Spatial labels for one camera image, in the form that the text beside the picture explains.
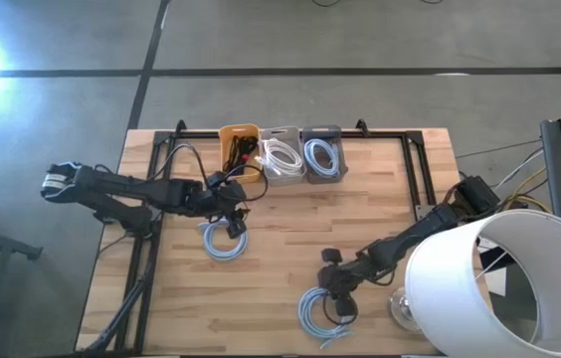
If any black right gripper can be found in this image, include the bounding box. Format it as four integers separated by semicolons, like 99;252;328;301
316;247;367;320

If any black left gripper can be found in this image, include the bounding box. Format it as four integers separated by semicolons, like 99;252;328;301
202;170;252;241

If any blue cable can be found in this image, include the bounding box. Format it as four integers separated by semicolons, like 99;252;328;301
303;137;341;178
197;216;251;263
297;286;356;350

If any black cable with red tie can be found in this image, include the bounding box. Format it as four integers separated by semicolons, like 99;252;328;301
238;136;261;175

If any orange plastic bin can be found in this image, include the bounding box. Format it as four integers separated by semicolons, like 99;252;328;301
218;122;264;184

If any clear glass lamp base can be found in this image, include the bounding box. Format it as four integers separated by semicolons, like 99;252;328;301
389;286;424;333

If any light grey plastic bin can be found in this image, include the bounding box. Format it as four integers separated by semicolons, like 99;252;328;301
259;125;307;188

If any dark grey plastic bin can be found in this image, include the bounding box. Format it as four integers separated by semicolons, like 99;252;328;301
299;124;350;185

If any white lamp shade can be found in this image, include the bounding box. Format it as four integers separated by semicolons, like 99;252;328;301
404;208;561;358

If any black metal table frame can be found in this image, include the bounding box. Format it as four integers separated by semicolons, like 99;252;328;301
77;118;435;355

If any grey floor cable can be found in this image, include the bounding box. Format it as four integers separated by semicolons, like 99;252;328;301
454;139;543;160

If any yellow floor cable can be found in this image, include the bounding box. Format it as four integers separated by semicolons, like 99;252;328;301
501;166;553;213

